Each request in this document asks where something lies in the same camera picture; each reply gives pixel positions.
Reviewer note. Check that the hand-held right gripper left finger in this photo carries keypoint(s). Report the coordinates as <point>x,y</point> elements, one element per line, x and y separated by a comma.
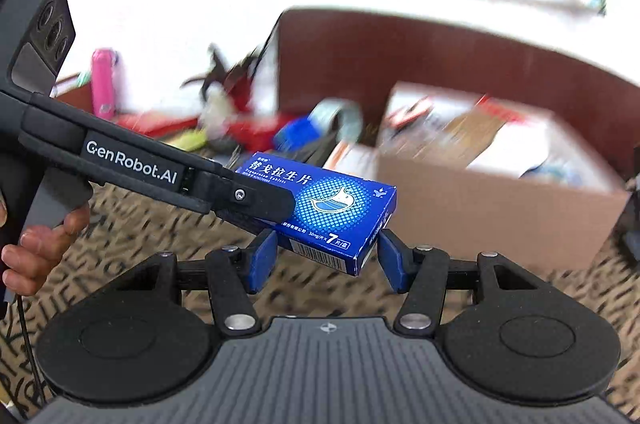
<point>262,259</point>

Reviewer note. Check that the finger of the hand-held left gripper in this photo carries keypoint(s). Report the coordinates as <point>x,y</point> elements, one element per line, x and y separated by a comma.
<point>250,196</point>
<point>240,224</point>

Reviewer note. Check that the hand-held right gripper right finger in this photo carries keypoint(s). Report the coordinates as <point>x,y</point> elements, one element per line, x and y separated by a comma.
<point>392,261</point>

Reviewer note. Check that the blue medicine box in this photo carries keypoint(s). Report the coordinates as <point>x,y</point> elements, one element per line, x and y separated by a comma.
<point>340,214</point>

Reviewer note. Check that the tan cardboard box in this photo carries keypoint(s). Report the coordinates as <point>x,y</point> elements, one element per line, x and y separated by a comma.
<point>490,204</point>

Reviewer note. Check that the person's left hand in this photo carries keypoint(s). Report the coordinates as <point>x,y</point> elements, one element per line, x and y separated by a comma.
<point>45,244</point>

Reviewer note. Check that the flat red box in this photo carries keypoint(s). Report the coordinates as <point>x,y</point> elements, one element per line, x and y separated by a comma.
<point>155,125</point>

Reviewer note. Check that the yellow green long box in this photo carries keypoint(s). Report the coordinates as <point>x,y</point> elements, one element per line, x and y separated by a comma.
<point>190,139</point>

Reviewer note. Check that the pink bottle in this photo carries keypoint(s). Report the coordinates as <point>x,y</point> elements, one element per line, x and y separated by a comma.
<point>104,84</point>

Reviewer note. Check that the small blue box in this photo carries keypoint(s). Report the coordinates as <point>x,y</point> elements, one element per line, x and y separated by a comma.
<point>292,133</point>

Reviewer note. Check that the letter printed blanket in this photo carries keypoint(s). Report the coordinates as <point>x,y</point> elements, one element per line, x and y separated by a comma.
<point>150,224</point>

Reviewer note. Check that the white vase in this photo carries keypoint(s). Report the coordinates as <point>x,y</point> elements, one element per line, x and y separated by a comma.
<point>218,109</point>

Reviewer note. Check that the white orange medicine box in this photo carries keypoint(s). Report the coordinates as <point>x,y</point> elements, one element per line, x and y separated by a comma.
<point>352,159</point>

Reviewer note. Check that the clear tape roll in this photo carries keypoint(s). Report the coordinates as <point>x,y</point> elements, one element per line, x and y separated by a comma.
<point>340,119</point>

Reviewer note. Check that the dark red artificial plant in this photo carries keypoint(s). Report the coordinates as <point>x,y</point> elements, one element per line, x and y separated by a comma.
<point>225,71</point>

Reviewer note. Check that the brown headboard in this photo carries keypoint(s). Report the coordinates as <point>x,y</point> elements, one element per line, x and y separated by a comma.
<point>350,59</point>

